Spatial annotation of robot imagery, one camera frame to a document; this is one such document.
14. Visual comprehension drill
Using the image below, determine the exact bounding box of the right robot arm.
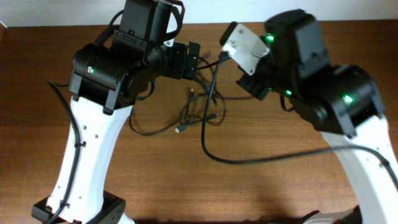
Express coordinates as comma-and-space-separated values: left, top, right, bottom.
221, 9, 397, 223

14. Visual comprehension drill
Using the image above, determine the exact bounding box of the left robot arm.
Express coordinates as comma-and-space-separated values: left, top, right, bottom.
32, 0, 200, 223

